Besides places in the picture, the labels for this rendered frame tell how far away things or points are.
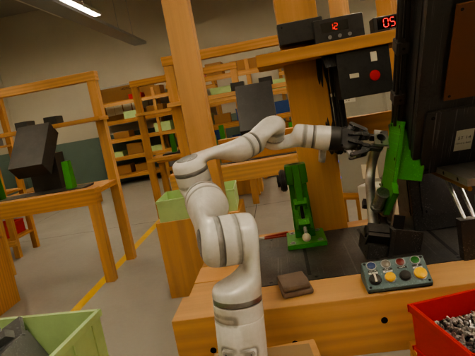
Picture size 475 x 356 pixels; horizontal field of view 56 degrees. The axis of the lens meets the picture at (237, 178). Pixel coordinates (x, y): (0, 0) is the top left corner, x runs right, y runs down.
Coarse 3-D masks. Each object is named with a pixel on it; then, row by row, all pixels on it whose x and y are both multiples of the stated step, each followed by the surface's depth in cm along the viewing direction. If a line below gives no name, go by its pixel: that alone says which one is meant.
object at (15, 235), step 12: (0, 108) 583; (0, 120) 585; (0, 144) 585; (12, 144) 592; (12, 192) 576; (24, 192) 601; (12, 228) 563; (24, 228) 607; (12, 240) 566; (36, 240) 611
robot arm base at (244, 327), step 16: (256, 304) 80; (224, 320) 80; (240, 320) 79; (256, 320) 80; (224, 336) 80; (240, 336) 79; (256, 336) 80; (224, 352) 80; (240, 352) 79; (256, 352) 79
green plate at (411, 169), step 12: (396, 132) 125; (396, 144) 124; (408, 144) 123; (396, 156) 123; (408, 156) 123; (384, 168) 134; (396, 168) 123; (408, 168) 124; (420, 168) 124; (384, 180) 133; (396, 180) 124; (420, 180) 124
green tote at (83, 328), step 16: (0, 320) 116; (32, 320) 114; (48, 320) 114; (64, 320) 113; (80, 320) 112; (96, 320) 109; (48, 336) 114; (64, 336) 114; (80, 336) 101; (96, 336) 109; (48, 352) 115; (64, 352) 95; (80, 352) 101; (96, 352) 108
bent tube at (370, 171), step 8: (376, 136) 133; (384, 136) 134; (376, 144) 132; (384, 144) 132; (376, 152) 137; (368, 160) 141; (376, 160) 140; (368, 168) 141; (368, 176) 141; (368, 184) 139; (368, 192) 138; (368, 200) 136; (368, 208) 134; (368, 216) 133; (376, 216) 132
